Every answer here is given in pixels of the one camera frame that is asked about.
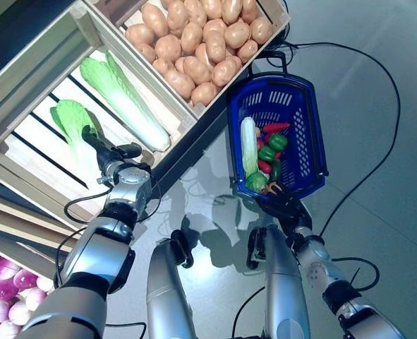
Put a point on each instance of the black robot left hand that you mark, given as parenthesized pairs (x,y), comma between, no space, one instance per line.
(106,155)

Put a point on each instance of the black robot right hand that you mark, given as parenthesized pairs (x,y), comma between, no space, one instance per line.
(289,212)

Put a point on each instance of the green white napa cabbage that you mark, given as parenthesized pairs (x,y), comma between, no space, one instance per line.
(248,148)
(68,120)
(123,102)

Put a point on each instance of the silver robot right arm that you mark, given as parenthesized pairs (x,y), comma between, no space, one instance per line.
(317,273)

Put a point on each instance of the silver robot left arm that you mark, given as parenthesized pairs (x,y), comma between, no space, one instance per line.
(95,254)

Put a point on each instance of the blue plastic shopping basket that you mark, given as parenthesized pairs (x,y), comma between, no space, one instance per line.
(234,141)

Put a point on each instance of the dark green pepper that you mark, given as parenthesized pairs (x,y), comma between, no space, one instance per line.
(276,171)

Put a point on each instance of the red bell pepper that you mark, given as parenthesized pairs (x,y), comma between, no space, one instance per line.
(264,166)

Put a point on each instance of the green bell pepper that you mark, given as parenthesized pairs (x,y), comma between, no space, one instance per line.
(278,142)
(267,154)

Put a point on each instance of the silver robot right leg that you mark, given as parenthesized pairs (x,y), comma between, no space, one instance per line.
(285,282)

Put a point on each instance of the silver robot leg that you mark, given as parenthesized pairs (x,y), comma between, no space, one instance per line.
(285,282)
(162,289)

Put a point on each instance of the light wooden slatted crate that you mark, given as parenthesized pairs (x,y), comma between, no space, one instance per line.
(278,16)
(28,169)

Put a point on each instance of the red chili pepper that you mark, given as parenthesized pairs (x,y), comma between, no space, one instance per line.
(275,128)

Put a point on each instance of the brown potato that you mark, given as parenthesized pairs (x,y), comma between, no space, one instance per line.
(237,34)
(247,51)
(195,69)
(225,72)
(192,37)
(178,84)
(162,66)
(168,47)
(215,46)
(204,93)
(146,53)

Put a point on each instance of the wooden tiered display stand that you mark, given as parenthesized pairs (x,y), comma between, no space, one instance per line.
(17,226)

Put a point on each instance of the pile of purple-white turnips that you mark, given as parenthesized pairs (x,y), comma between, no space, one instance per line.
(17,256)

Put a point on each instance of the silver robot left leg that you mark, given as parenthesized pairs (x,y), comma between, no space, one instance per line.
(162,289)

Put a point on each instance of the purple white onion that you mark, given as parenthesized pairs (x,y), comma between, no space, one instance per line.
(35,299)
(25,279)
(1,289)
(5,270)

